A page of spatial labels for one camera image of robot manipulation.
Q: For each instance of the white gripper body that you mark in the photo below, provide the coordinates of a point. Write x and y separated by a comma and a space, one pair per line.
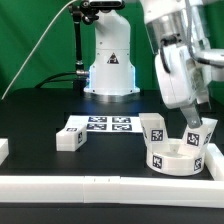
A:
181, 82

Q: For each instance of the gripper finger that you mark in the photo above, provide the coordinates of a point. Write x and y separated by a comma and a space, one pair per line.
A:
191, 115

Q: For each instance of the white round stool seat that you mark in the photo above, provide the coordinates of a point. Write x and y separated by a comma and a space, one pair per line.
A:
170, 160

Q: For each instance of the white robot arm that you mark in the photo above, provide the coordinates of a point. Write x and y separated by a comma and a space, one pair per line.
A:
175, 32

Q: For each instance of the white paper with markers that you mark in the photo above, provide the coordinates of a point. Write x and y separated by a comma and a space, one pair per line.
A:
93, 123

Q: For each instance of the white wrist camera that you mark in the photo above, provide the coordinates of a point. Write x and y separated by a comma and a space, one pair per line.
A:
215, 59

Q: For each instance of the white front rail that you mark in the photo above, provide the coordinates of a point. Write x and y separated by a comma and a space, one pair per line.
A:
118, 190

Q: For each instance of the black overhead camera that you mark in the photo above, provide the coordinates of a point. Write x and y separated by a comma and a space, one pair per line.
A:
103, 4

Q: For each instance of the white left rail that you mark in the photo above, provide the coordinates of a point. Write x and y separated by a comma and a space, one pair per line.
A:
4, 150

